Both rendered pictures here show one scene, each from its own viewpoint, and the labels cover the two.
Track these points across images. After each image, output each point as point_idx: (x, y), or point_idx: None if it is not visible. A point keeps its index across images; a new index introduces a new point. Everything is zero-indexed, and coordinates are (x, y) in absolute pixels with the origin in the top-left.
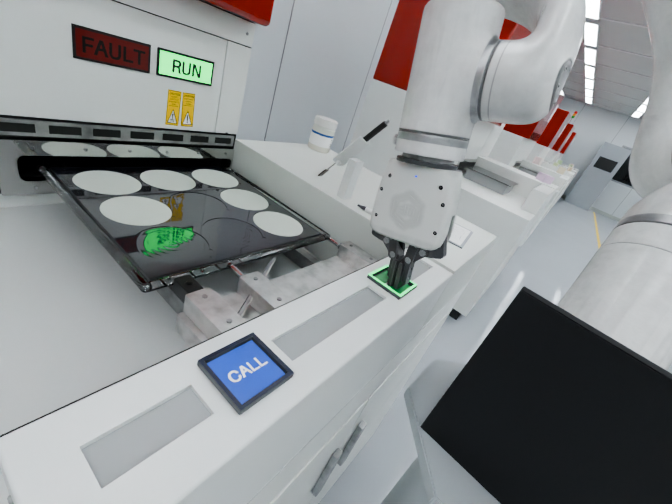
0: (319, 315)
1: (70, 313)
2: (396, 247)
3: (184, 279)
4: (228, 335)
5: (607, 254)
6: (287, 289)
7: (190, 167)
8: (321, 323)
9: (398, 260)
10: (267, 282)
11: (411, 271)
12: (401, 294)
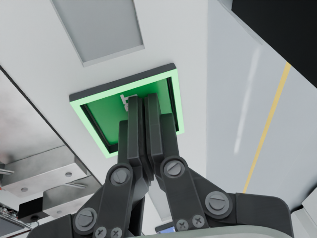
0: (152, 199)
1: (14, 205)
2: (142, 220)
3: (28, 220)
4: (147, 233)
5: None
6: (10, 135)
7: None
8: (161, 199)
9: (148, 178)
10: (31, 181)
11: (177, 140)
12: (181, 128)
